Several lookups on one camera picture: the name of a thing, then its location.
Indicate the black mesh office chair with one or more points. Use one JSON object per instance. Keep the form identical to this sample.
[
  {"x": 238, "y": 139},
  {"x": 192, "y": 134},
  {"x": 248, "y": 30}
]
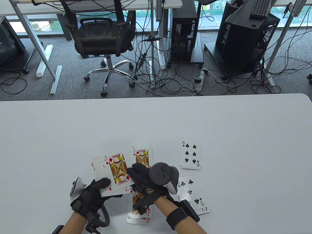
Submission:
[{"x": 97, "y": 41}]

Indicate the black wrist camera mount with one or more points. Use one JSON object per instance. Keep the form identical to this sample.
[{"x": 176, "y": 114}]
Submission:
[
  {"x": 190, "y": 210},
  {"x": 92, "y": 224}
]

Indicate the few-pip clubs playing card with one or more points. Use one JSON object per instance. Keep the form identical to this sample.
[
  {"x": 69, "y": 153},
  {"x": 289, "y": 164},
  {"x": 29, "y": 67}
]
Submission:
[{"x": 195, "y": 190}]

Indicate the black rolling computer stand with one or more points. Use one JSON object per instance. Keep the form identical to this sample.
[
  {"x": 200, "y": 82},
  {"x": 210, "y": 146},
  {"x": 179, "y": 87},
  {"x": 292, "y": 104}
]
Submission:
[{"x": 198, "y": 54}]

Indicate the many-pip spades playing card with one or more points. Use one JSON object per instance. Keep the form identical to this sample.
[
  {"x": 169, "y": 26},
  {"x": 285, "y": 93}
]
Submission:
[{"x": 190, "y": 156}]

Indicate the person's left hand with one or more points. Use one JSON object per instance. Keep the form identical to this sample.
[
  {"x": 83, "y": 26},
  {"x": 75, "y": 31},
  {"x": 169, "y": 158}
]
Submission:
[{"x": 89, "y": 201}]

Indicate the black keyboard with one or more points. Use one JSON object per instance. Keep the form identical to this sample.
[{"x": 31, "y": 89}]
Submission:
[{"x": 260, "y": 8}]

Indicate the black tilted board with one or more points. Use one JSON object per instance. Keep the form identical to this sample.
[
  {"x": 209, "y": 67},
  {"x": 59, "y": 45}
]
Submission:
[{"x": 240, "y": 20}]

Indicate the large black computer tower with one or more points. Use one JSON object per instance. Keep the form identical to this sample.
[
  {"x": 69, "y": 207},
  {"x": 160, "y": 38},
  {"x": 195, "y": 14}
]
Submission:
[{"x": 243, "y": 48}]

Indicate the face hearts playing card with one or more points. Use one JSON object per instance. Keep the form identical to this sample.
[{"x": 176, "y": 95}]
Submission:
[{"x": 134, "y": 198}]

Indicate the black flat floor stand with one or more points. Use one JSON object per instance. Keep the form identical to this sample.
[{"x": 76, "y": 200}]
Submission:
[{"x": 211, "y": 52}]

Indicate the person's left forearm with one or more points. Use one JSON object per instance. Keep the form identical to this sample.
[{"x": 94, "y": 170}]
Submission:
[{"x": 73, "y": 223}]

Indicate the white power strip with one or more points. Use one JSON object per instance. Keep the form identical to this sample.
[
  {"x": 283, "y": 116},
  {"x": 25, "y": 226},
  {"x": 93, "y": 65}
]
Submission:
[{"x": 200, "y": 84}]

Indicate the grey and white handheld controller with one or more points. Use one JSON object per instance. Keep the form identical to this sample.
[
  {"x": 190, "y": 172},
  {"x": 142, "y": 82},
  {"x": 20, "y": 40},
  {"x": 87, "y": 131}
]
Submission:
[
  {"x": 162, "y": 173},
  {"x": 75, "y": 186}
]

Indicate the black rolling cabinet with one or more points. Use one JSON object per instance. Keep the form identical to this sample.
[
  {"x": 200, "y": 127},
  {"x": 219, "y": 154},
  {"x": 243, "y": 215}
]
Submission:
[{"x": 9, "y": 48}]

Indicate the person's right forearm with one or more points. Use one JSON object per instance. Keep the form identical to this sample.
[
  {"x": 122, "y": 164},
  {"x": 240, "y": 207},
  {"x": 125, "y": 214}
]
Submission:
[{"x": 187, "y": 226}]

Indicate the black computer case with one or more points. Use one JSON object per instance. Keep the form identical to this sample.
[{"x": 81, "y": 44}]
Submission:
[{"x": 220, "y": 29}]

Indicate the stack of playing cards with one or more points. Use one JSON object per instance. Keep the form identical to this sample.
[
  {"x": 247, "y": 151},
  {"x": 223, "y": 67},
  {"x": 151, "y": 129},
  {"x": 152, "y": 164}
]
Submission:
[{"x": 100, "y": 170}]

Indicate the person's right hand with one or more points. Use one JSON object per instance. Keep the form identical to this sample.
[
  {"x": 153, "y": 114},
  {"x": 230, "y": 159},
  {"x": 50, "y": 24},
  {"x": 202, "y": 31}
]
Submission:
[{"x": 140, "y": 175}]

